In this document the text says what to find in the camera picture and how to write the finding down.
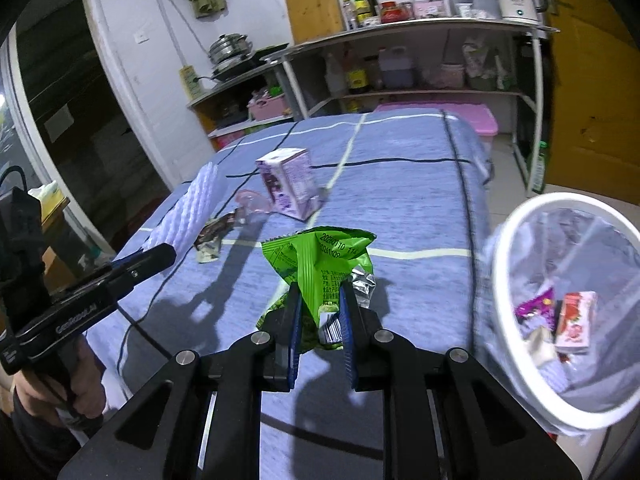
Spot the white foam fruit net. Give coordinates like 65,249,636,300
538,360,570,394

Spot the cream paper bag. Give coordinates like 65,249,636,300
524,326,560,370

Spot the pink strawberry milk carton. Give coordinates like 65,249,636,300
554,292,598,354

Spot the green snack bag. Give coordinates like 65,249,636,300
262,226,376,352

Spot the white trash bin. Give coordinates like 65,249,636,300
478,192,639,434

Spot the metal kitchen shelf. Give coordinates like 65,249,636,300
188,18,553,192

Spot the left hand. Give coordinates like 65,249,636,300
13,336,106,427

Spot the brown candy wrapper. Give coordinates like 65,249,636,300
194,190,272,263

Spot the purple snack wrapper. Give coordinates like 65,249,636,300
514,287,556,332

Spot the purple milk carton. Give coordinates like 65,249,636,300
256,148,321,221

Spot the yellow power strip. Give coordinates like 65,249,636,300
179,65,205,101

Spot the black induction cooker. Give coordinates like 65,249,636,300
212,42,288,81

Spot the pink plastic basket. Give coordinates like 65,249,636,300
247,94,292,120

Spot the blue checked tablecloth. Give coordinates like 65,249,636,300
88,108,491,479

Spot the steel pot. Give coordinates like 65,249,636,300
208,34,253,70

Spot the pink storage bin lid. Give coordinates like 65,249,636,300
374,102,500,154

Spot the cooking oil bottle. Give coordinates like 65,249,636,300
343,49,369,94

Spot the yellow wooden door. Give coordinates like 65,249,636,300
546,0,639,204

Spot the wooden cutting board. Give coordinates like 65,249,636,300
285,0,345,44

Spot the clear plastic bottle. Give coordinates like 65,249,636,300
342,0,358,30

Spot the green cap sauce bottle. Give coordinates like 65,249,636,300
354,0,372,27

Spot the dark soy sauce bottle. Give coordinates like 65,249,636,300
367,0,378,16

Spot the red lidded jar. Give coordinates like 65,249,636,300
380,0,410,24

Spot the clear plastic storage box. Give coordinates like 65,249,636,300
448,0,502,20

